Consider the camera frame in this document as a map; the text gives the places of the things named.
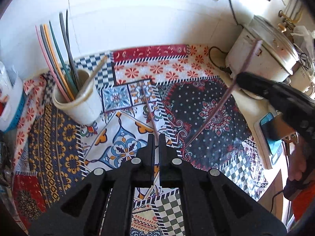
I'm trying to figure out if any mauve chopstick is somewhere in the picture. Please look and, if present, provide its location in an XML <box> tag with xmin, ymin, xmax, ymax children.
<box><xmin>184</xmin><ymin>39</ymin><xmax>263</xmax><ymax>149</ymax></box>
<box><xmin>140</xmin><ymin>81</ymin><xmax>158</xmax><ymax>140</ymax></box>

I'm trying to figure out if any white ceramic utensil cup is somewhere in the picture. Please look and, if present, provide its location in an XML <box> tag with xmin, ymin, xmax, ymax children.
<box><xmin>51</xmin><ymin>80</ymin><xmax>102</xmax><ymax>125</ymax></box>

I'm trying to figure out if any dark green chopstick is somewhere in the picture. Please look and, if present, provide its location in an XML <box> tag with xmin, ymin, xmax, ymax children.
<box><xmin>59</xmin><ymin>12</ymin><xmax>81</xmax><ymax>89</ymax></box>

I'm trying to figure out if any orange wooden chopstick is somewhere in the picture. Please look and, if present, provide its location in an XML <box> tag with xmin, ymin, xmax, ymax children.
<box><xmin>45</xmin><ymin>24</ymin><xmax>75</xmax><ymax>96</ymax></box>

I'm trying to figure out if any teal chopstick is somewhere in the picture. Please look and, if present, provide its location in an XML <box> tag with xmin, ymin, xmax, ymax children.
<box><xmin>48</xmin><ymin>20</ymin><xmax>79</xmax><ymax>92</ymax></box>

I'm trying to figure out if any grey translucent chopstick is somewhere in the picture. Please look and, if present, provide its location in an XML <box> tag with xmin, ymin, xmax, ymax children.
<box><xmin>40</xmin><ymin>24</ymin><xmax>74</xmax><ymax>102</ymax></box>

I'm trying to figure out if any person's right hand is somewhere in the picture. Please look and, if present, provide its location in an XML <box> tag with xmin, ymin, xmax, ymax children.
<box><xmin>288</xmin><ymin>136</ymin><xmax>307</xmax><ymax>181</ymax></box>

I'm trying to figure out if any white rice cooker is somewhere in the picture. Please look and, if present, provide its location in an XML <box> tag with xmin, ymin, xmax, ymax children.
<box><xmin>225</xmin><ymin>16</ymin><xmax>298</xmax><ymax>82</ymax></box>

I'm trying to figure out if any colourful patchwork table mat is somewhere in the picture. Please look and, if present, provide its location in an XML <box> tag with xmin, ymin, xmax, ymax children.
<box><xmin>13</xmin><ymin>45</ymin><xmax>268</xmax><ymax>230</ymax></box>

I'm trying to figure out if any black power cable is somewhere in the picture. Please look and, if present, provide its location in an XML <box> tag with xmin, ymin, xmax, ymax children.
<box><xmin>209</xmin><ymin>0</ymin><xmax>245</xmax><ymax>79</ymax></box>

